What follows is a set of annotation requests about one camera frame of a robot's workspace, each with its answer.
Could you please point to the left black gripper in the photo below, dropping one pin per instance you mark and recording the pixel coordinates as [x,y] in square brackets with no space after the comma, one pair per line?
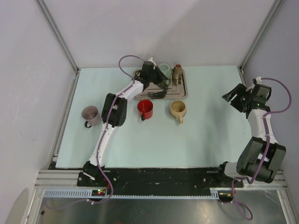
[161,78]

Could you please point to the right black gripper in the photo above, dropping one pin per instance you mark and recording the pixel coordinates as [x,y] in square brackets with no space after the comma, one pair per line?
[240,89]

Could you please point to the green ceramic mug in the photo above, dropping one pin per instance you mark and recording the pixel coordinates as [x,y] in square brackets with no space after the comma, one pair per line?
[165,69]

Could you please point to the red ceramic mug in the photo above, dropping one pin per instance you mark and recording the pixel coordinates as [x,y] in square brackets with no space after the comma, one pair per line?
[145,109]

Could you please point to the beige ceramic mug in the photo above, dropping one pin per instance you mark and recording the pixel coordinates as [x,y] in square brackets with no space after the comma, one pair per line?
[178,110]

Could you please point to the mauve ceramic cup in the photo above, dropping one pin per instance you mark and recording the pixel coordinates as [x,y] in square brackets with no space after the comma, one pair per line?
[91,116]

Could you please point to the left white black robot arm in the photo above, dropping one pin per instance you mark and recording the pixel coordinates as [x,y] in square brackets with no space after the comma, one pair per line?
[114,114]

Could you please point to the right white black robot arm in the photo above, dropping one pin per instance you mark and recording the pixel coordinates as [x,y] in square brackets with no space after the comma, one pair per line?
[263,155]

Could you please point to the metal serving tray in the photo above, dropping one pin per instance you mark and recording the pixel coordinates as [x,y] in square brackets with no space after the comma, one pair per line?
[175,90]

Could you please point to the brown ceramic cup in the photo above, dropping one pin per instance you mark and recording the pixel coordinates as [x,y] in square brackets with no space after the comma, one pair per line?
[176,73]

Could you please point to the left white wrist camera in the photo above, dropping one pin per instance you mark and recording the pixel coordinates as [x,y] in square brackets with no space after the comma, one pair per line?
[151,60]

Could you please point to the right aluminium frame post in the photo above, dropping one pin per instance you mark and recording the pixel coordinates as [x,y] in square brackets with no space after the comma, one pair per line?
[274,9]

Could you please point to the aluminium frame post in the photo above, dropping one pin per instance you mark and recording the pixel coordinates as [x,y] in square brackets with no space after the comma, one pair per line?
[274,9]
[57,34]

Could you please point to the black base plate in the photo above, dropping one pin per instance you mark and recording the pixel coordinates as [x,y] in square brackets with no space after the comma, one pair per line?
[160,181]

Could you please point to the left aluminium frame post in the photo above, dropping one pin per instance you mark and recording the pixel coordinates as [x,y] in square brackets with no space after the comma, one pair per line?
[57,34]

